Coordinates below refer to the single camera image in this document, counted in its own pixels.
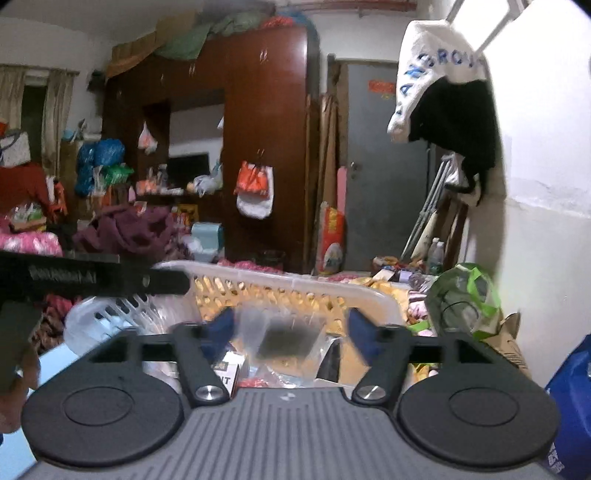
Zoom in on beige curtain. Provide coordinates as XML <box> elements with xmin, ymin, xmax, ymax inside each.
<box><xmin>0</xmin><ymin>65</ymin><xmax>75</xmax><ymax>178</ymax></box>

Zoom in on wooden boards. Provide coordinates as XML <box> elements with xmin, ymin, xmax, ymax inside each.
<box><xmin>320</xmin><ymin>55</ymin><xmax>349</xmax><ymax>273</ymax></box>

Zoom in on light blue plastic stool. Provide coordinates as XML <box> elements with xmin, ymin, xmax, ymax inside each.
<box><xmin>190</xmin><ymin>222</ymin><xmax>223</xmax><ymax>261</ymax></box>

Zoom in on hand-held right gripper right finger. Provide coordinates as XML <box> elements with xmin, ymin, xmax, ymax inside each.
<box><xmin>346</xmin><ymin>307</ymin><xmax>508</xmax><ymax>410</ymax></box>

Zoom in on blue fabric bag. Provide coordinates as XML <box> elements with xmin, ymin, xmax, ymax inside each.
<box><xmin>544</xmin><ymin>333</ymin><xmax>591</xmax><ymax>480</ymax></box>

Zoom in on pink floral blanket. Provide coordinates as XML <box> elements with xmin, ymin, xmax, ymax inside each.
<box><xmin>0</xmin><ymin>231</ymin><xmax>64</xmax><ymax>258</ymax></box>

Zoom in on white plastic basket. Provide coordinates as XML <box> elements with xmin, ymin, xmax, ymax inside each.
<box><xmin>64</xmin><ymin>260</ymin><xmax>403</xmax><ymax>385</ymax></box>

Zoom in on red and yellow sack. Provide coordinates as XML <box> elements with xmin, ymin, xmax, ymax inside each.
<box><xmin>318</xmin><ymin>202</ymin><xmax>346</xmax><ymax>276</ymax></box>

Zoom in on clear packet with dark contents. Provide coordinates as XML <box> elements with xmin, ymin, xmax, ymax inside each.
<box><xmin>235</xmin><ymin>306</ymin><xmax>325</xmax><ymax>361</ymax></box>

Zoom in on grey metal door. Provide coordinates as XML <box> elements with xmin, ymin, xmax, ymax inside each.
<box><xmin>345</xmin><ymin>61</ymin><xmax>445</xmax><ymax>274</ymax></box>

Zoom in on green and grey bag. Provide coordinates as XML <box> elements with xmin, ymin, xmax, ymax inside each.
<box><xmin>424</xmin><ymin>262</ymin><xmax>504</xmax><ymax>342</ymax></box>

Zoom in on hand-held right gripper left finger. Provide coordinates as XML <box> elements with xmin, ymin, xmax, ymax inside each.
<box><xmin>82</xmin><ymin>307</ymin><xmax>237</xmax><ymax>409</ymax></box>

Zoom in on small white plastic bag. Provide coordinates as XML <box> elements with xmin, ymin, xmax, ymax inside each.
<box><xmin>138</xmin><ymin>122</ymin><xmax>158</xmax><ymax>155</ymax></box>

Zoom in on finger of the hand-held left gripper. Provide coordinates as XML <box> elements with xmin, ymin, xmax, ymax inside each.
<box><xmin>145</xmin><ymin>269</ymin><xmax>191</xmax><ymax>297</ymax></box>

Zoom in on orange and white plastic bag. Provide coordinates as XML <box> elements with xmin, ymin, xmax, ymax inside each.
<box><xmin>234</xmin><ymin>161</ymin><xmax>274</xmax><ymax>219</ymax></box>

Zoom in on maroon clothing pile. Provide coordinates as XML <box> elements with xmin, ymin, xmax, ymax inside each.
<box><xmin>73</xmin><ymin>204</ymin><xmax>186</xmax><ymax>265</ymax></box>

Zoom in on metal crutches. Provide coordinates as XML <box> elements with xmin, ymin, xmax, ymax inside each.
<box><xmin>401</xmin><ymin>154</ymin><xmax>460</xmax><ymax>261</ymax></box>

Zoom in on white box with dark print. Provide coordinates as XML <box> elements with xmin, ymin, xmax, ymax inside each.
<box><xmin>210</xmin><ymin>353</ymin><xmax>245</xmax><ymax>398</ymax></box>

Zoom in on brown wooden wardrobe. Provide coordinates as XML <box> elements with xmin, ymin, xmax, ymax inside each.
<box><xmin>102</xmin><ymin>25</ymin><xmax>320</xmax><ymax>274</ymax></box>

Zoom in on clear plastic bottle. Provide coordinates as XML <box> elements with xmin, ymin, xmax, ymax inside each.
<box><xmin>427</xmin><ymin>237</ymin><xmax>446</xmax><ymax>277</ymax></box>

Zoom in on white hooded sweatshirt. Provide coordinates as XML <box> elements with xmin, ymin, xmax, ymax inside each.
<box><xmin>387</xmin><ymin>20</ymin><xmax>490</xmax><ymax>144</ymax></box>

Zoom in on brown paper bag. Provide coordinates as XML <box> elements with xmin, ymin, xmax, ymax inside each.
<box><xmin>482</xmin><ymin>312</ymin><xmax>532</xmax><ymax>379</ymax></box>

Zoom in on blue plastic bag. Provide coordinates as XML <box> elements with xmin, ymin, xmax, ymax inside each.
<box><xmin>75</xmin><ymin>137</ymin><xmax>126</xmax><ymax>197</ymax></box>

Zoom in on black television screen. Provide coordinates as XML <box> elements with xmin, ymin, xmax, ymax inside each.
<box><xmin>167</xmin><ymin>154</ymin><xmax>212</xmax><ymax>189</ymax></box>

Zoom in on black hanging garment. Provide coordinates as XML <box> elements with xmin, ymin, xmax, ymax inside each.
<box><xmin>407</xmin><ymin>78</ymin><xmax>498</xmax><ymax>207</ymax></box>

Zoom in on person's left hand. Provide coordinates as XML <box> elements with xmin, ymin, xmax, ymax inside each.
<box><xmin>0</xmin><ymin>353</ymin><xmax>41</xmax><ymax>435</ymax></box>

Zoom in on green cloth bundle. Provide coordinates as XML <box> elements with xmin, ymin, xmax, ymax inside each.
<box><xmin>154</xmin><ymin>11</ymin><xmax>269</xmax><ymax>61</ymax></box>

